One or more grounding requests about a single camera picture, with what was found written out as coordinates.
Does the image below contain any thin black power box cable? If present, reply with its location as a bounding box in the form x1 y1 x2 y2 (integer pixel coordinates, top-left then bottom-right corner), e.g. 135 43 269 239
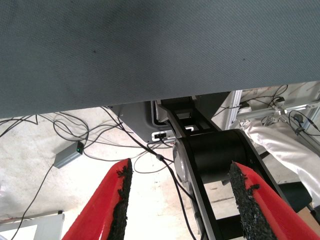
14 163 55 240

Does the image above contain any thin black floor cable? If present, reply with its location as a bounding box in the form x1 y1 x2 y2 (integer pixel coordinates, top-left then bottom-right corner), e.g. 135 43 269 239
53 111 151 162

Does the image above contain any thick black ferrite cable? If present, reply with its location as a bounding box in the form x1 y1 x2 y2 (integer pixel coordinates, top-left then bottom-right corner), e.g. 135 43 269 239
146 138 201 240

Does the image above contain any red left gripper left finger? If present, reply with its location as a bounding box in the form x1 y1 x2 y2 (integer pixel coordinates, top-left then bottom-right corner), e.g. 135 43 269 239
61 157 133 240

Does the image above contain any grey power box green light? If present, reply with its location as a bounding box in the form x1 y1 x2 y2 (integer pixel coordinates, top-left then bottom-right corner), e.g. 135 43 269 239
53 141 85 169

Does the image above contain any light grey floor box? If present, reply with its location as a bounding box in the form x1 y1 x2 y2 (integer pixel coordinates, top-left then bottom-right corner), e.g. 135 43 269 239
0 212 66 240

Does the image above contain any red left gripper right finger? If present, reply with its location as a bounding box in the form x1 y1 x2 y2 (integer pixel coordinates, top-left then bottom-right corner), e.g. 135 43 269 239
228 161 320 240

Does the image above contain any brown cardboard piece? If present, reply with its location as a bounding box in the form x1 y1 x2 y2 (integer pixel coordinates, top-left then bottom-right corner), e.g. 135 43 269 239
297 205 320 226

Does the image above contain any dark grey table cloth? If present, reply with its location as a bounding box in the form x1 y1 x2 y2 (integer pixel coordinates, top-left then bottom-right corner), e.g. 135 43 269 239
0 0 320 120

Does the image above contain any aluminium profile frame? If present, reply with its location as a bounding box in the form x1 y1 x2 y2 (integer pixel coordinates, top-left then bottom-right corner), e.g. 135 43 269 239
226 82 320 141

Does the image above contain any grey robot base cover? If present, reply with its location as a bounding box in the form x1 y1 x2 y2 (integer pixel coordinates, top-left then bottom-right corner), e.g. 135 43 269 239
108 99 177 145

